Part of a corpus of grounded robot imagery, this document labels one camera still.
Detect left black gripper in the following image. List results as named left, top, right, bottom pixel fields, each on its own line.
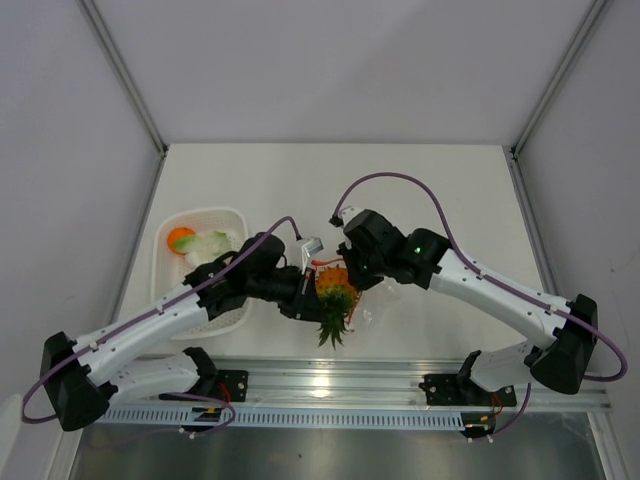
left=247, top=264, right=328, bottom=324

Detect small orange pineapple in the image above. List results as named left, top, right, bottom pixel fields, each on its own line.
left=315, top=266, right=361, bottom=348

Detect clear zip bag orange zipper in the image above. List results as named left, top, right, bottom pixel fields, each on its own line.
left=309, top=255, right=406, bottom=335

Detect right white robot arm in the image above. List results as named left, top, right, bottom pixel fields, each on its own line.
left=331, top=207, right=597, bottom=404

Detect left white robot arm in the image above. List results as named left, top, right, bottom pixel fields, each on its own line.
left=40, top=232, right=328, bottom=432

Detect green white cabbage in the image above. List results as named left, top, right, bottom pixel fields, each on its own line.
left=177, top=230, right=232, bottom=267

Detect white perforated plastic basket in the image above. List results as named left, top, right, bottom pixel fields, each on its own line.
left=151, top=204, right=252, bottom=341

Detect orange fruit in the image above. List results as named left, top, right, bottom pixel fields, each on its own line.
left=166, top=227, right=196, bottom=255

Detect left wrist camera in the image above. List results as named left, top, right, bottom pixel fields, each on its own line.
left=291, top=237, right=324, bottom=272

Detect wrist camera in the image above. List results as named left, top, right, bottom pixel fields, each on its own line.
left=329, top=206, right=363, bottom=228
left=291, top=237, right=324, bottom=272

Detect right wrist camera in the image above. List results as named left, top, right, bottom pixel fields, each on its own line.
left=329, top=206, right=363, bottom=228

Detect aluminium mounting rail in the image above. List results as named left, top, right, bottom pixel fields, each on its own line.
left=67, top=357, right=612, bottom=412

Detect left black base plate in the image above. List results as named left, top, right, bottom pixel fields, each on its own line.
left=185, top=370, right=249, bottom=403

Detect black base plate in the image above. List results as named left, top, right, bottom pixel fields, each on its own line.
left=185, top=370, right=249, bottom=403
left=418, top=373, right=517, bottom=407

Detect slotted grey cable duct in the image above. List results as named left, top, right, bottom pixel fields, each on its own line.
left=98, top=404, right=465, bottom=431

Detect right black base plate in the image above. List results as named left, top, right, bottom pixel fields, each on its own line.
left=418, top=373, right=517, bottom=407

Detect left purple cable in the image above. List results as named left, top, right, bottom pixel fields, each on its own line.
left=20, top=215, right=304, bottom=424

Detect right aluminium frame post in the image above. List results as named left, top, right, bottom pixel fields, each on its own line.
left=510, top=0, right=613, bottom=161

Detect aluminium frame post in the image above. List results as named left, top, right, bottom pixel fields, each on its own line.
left=76, top=0, right=168, bottom=157
left=510, top=0, right=613, bottom=161

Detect left aluminium frame post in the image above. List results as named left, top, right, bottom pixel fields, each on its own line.
left=76, top=0, right=168, bottom=157

